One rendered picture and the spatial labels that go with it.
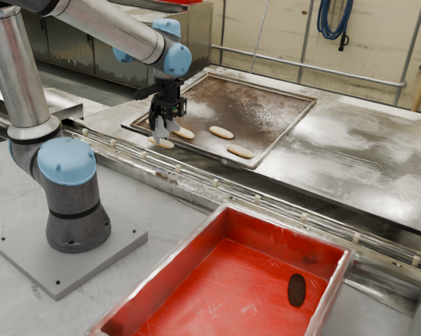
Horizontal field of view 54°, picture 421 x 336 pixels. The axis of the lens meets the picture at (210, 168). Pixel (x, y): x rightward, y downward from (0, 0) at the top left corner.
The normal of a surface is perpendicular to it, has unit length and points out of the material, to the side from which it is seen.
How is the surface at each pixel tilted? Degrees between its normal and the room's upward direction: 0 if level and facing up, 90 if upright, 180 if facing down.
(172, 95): 90
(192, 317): 0
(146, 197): 0
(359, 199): 10
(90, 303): 0
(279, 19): 90
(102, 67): 89
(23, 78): 91
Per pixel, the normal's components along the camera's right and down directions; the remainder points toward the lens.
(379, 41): -0.55, 0.37
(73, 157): 0.12, -0.80
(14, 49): 0.67, 0.40
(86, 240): 0.50, 0.18
